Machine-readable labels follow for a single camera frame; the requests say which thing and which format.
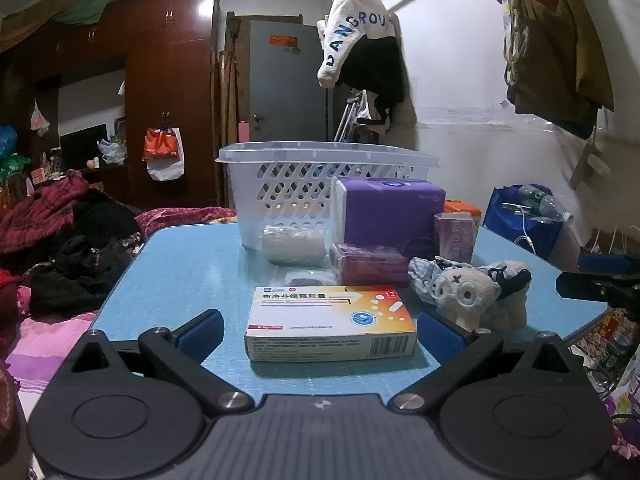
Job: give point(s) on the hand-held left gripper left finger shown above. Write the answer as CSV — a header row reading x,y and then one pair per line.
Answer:
x,y
202,332

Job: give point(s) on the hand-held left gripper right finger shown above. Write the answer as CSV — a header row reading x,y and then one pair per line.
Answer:
x,y
440,335

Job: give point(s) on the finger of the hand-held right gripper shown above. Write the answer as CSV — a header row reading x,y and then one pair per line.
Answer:
x,y
585,287
605,262

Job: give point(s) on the clear plastic bag dark item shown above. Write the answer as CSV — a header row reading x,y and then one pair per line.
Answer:
x,y
302,281

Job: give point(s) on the white orange medicine box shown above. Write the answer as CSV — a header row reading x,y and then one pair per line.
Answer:
x,y
325,320

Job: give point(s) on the purple tissue pack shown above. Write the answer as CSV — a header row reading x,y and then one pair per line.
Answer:
x,y
390,215

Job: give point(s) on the white plastic laundry basket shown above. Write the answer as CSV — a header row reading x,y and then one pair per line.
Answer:
x,y
280,185

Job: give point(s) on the red printed bag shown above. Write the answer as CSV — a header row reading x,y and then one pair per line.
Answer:
x,y
617,330

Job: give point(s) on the plush sheep toy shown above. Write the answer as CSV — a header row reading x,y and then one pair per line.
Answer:
x,y
480,295

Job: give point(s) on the crumpled light blue cloth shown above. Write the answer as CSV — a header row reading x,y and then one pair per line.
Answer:
x,y
422,275

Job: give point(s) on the clear plastic bottle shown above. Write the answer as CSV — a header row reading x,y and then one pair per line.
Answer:
x,y
552,208
532,192

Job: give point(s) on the blue shopping bag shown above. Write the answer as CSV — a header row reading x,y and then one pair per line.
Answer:
x,y
520,225

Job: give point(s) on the small purple tissue packet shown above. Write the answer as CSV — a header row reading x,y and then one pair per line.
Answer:
x,y
454,237

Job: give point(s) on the maroon tissue packet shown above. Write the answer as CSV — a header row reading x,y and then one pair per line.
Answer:
x,y
370,262

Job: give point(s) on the maroon floral blanket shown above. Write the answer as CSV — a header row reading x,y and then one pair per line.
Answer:
x,y
175,217

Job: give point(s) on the white bandage roll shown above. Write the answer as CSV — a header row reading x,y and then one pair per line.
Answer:
x,y
292,245

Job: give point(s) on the black clothes pile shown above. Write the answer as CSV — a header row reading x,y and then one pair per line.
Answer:
x,y
80,255

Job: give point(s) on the pink striped blanket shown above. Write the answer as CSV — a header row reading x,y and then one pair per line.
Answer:
x,y
45,345

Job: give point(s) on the orange white plastic bag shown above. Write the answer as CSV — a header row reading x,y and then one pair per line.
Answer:
x,y
161,147

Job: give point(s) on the red plaid cloth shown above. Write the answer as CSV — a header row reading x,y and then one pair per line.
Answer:
x,y
45,205

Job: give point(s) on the small white plastic bag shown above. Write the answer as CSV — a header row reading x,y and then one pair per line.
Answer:
x,y
112,150

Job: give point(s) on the pink board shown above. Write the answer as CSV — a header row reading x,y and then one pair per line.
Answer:
x,y
243,131

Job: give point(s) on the brown hanging bag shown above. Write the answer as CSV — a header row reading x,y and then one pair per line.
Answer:
x,y
555,50

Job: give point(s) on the black television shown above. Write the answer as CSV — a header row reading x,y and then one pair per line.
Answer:
x,y
82,142

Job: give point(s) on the white black hanging bag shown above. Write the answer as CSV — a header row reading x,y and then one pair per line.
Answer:
x,y
372,115

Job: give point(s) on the wooden boards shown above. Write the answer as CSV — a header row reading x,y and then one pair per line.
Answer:
x,y
227,85

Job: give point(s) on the brown wooden wardrobe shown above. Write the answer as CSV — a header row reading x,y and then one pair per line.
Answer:
x,y
165,85

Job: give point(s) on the grey door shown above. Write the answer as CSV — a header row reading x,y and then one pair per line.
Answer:
x,y
285,90

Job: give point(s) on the white red hanging bag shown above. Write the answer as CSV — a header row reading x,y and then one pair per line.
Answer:
x,y
39,120

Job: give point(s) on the black hanging garment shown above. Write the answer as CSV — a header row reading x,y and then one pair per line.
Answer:
x,y
375,70

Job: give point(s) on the white hoodie blue letters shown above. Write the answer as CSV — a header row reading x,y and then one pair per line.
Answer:
x,y
350,25

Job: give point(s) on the metal folding frame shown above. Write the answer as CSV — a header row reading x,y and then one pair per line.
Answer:
x,y
345,115

